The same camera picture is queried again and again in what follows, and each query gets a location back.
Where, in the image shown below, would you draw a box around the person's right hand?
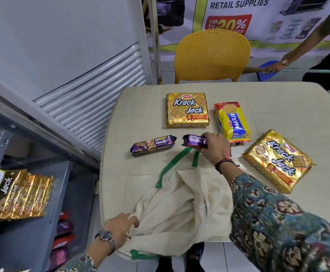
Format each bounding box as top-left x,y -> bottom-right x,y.
200,132 -> 232,167

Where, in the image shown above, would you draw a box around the person's left hand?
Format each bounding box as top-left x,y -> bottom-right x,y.
102,213 -> 139,250

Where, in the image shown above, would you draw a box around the purple biscuit packet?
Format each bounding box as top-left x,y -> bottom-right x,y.
130,135 -> 177,156
181,134 -> 208,149

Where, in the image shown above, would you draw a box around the yellow Marie biscuit packet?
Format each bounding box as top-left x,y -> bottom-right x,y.
213,102 -> 252,144

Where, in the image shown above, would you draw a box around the gold Krack Jack packet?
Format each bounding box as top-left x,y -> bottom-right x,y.
165,92 -> 210,128
242,129 -> 314,195

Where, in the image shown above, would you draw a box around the cream cloth bag green handles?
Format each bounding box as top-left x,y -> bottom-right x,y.
115,147 -> 235,261

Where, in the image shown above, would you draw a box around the grey metal shelf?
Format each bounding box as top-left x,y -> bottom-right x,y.
0,90 -> 100,272

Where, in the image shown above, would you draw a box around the row of Krack Jack packets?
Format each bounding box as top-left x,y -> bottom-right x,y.
0,168 -> 55,224

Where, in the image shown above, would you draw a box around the person's right forearm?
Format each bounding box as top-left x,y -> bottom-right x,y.
216,160 -> 330,272

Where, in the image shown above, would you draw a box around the person's left forearm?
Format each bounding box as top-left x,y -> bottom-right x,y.
56,238 -> 117,272

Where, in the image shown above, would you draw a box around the person's left black shoe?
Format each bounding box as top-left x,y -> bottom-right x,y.
156,256 -> 174,272

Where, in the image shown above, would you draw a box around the person's black shoe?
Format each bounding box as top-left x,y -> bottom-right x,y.
156,256 -> 174,272
185,242 -> 205,272

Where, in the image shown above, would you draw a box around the person's right black shoe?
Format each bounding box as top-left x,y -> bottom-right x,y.
185,242 -> 205,272

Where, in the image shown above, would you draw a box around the silver wristwatch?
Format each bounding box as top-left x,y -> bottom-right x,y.
95,229 -> 117,256

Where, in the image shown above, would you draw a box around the purple snack packet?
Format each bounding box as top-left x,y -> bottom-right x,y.
57,221 -> 75,237

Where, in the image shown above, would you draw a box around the pink snack packet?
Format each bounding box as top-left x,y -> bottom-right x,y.
47,246 -> 69,271

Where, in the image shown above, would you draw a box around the beige plastic table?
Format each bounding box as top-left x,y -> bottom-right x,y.
99,81 -> 330,243

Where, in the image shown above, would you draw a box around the blue dustpan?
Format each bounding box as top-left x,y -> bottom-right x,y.
256,60 -> 280,82

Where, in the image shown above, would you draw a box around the yellow plastic chair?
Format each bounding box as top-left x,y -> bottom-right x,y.
174,29 -> 251,85

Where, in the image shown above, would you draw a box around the straw broom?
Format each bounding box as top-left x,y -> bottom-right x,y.
243,66 -> 330,74

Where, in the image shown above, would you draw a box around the metal pole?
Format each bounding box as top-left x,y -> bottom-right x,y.
146,0 -> 163,85

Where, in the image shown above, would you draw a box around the green white promotional banner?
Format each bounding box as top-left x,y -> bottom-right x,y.
142,0 -> 330,59

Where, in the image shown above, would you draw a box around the white standing air conditioner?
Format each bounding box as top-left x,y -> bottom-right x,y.
0,0 -> 154,169

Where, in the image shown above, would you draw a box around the black red thread bracelet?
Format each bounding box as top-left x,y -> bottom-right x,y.
215,158 -> 241,175

